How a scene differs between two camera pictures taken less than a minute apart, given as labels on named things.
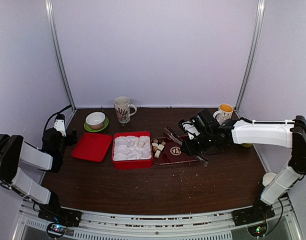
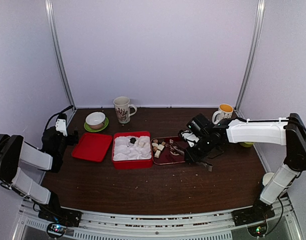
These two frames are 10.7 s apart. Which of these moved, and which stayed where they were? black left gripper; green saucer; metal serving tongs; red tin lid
Moved: metal serving tongs
Stayed: green saucer; black left gripper; red tin lid
